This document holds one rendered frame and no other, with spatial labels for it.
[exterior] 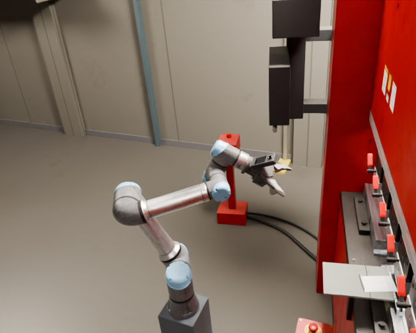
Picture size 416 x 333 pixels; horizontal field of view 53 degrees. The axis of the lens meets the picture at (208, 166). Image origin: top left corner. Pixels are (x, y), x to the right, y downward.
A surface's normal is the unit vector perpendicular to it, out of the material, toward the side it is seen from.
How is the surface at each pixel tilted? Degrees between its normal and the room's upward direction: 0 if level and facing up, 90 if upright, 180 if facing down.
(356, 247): 0
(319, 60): 90
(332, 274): 0
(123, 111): 90
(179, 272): 7
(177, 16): 90
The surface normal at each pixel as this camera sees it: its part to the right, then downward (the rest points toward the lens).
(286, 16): -0.14, 0.51
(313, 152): -0.39, 0.49
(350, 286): -0.08, -0.86
